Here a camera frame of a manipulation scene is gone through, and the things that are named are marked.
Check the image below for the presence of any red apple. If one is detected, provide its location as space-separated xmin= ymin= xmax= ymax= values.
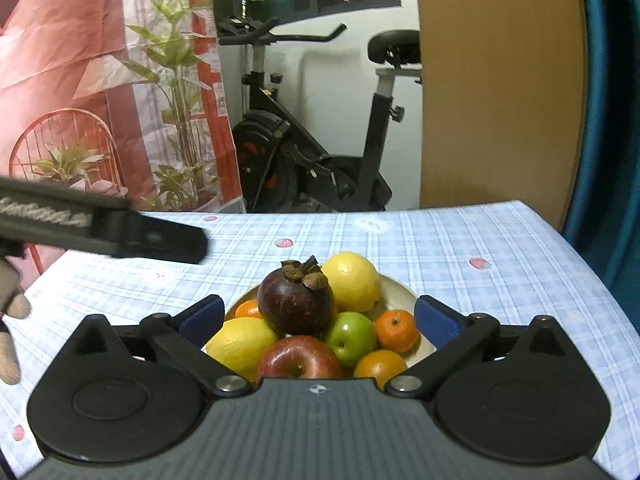
xmin=256 ymin=336 xmax=343 ymax=381

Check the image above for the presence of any yellow lemon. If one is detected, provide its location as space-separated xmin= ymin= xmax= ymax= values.
xmin=205 ymin=316 xmax=281 ymax=383
xmin=320 ymin=251 xmax=382 ymax=313

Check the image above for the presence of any orange tangerine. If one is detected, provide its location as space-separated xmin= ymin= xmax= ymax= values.
xmin=374 ymin=309 xmax=421 ymax=354
xmin=234 ymin=299 xmax=265 ymax=320
xmin=352 ymin=350 xmax=408 ymax=391

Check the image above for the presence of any person's left hand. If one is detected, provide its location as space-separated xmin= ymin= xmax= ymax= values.
xmin=0 ymin=254 xmax=33 ymax=386

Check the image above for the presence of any dark purple mangosteen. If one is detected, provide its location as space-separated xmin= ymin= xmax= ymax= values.
xmin=257 ymin=255 xmax=335 ymax=337

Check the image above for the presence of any printed backdrop cloth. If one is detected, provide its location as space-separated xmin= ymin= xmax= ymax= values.
xmin=0 ymin=0 xmax=247 ymax=281

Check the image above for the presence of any green apple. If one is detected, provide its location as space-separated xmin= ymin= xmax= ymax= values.
xmin=321 ymin=311 xmax=378 ymax=368

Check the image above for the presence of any blue checked tablecloth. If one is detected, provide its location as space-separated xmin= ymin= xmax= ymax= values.
xmin=0 ymin=200 xmax=640 ymax=480

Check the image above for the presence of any beige round plate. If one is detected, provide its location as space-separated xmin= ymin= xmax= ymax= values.
xmin=200 ymin=270 xmax=436 ymax=386

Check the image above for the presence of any blue curtain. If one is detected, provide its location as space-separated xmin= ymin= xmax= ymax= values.
xmin=560 ymin=0 xmax=640 ymax=306

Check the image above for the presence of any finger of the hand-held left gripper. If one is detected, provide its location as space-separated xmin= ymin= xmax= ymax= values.
xmin=117 ymin=211 xmax=210 ymax=266

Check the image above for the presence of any wooden door panel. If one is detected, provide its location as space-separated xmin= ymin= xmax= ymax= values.
xmin=412 ymin=0 xmax=588 ymax=211

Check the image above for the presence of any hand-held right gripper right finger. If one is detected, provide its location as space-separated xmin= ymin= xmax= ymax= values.
xmin=384 ymin=295 xmax=581 ymax=400

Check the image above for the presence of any black exercise bike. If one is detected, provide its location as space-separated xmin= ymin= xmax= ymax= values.
xmin=217 ymin=16 xmax=423 ymax=213

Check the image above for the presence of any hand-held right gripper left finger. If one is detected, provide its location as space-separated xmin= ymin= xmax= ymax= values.
xmin=65 ymin=294 xmax=253 ymax=397

